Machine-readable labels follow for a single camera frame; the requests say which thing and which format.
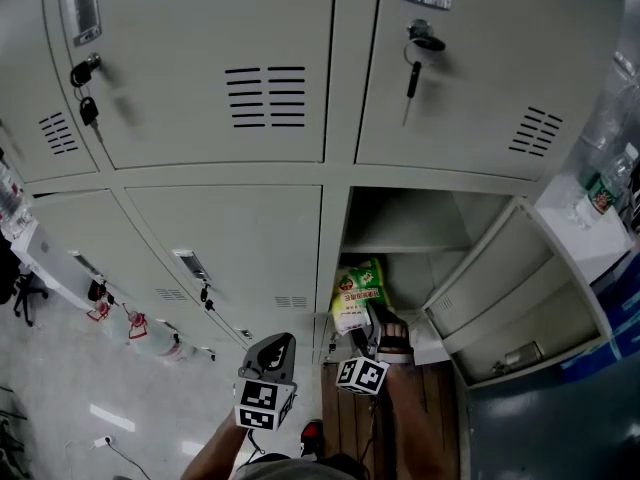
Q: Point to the grey metal locker cabinet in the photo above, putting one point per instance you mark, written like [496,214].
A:
[210,28]

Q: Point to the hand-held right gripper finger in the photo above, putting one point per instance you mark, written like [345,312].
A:
[381,313]

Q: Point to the clear water bottle green label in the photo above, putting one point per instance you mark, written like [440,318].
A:
[605,188]

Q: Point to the green yellow snack packet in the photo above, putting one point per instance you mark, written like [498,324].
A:
[357,288]

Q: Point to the locker door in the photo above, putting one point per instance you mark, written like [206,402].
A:
[515,293]

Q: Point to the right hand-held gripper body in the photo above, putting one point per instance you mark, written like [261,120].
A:
[361,375]

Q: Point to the pack of clear water bottles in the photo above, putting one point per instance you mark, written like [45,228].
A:
[10,198]

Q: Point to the black office chair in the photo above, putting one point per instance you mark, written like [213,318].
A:
[20,288]

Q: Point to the person's left forearm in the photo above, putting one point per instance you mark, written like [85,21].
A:
[215,448]

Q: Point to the person's grey shorts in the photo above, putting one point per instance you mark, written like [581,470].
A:
[300,469]

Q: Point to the person's red black shoe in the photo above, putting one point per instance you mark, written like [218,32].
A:
[312,430]

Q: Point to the person's right hand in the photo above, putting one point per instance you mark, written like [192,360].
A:
[395,335]

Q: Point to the person's right forearm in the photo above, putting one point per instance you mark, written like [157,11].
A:
[417,418]

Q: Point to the wooden plank platform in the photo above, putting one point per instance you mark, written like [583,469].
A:
[350,418]

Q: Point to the white box appliance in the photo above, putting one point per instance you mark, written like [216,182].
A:
[45,263]

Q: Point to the large white foam box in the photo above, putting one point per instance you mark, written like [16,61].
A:
[585,240]

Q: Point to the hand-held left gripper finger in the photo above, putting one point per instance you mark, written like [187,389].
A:
[289,365]
[252,360]

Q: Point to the white power strip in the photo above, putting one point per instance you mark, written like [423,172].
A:
[102,441]

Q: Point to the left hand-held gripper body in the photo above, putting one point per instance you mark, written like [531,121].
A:
[260,408]

